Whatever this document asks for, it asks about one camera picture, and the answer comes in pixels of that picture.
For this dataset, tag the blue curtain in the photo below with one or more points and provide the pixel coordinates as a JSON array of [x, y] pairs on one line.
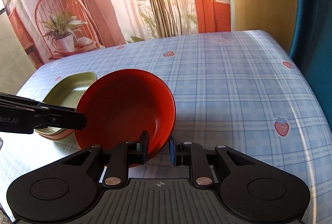
[[311, 19]]

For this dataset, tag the red bowl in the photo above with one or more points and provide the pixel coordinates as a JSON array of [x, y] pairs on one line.
[[122, 110]]

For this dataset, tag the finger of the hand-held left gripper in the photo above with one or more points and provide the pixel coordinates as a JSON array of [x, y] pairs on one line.
[[26, 102], [72, 120]]

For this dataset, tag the printed wall tapestry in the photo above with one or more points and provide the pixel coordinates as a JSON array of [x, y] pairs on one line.
[[116, 6]]

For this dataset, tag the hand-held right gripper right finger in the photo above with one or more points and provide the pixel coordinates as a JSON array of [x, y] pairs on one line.
[[171, 154]]

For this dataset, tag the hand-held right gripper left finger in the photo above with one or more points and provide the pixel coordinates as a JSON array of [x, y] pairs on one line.
[[142, 147]]

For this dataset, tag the green square plate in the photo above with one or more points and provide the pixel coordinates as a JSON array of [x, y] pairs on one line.
[[67, 94]]

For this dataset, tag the pink square plate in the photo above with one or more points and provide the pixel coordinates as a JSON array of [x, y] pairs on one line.
[[59, 136]]

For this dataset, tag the blue plaid tablecloth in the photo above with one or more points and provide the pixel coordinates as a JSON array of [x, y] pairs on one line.
[[233, 84]]

